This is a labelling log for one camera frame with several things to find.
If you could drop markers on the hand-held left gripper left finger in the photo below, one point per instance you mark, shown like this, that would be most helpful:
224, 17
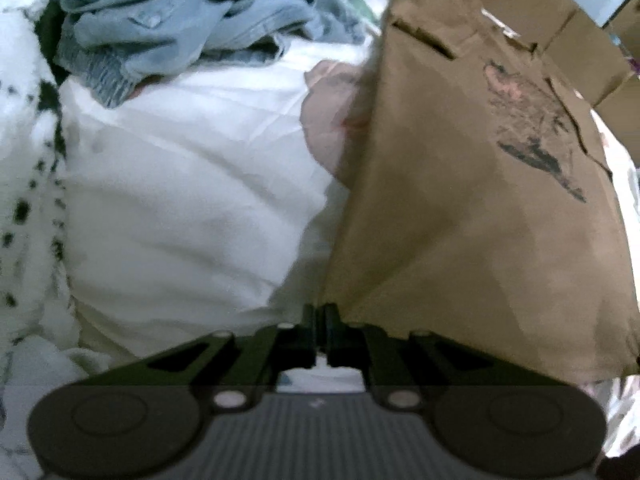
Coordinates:
310, 340

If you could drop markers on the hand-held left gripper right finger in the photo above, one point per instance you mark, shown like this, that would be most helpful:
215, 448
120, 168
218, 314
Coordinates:
327, 340

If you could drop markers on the brown printed t-shirt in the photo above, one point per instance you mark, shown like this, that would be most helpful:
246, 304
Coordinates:
450, 210

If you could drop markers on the cream bear print blanket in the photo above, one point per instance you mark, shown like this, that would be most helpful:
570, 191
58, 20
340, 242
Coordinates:
175, 185

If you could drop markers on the light blue sweater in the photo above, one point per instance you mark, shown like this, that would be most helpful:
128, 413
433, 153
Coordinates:
175, 25

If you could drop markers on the white black spotted fleece blanket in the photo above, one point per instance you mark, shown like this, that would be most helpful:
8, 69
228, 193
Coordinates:
25, 110

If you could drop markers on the folded brown cardboard sheet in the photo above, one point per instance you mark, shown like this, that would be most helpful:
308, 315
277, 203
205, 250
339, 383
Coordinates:
525, 0

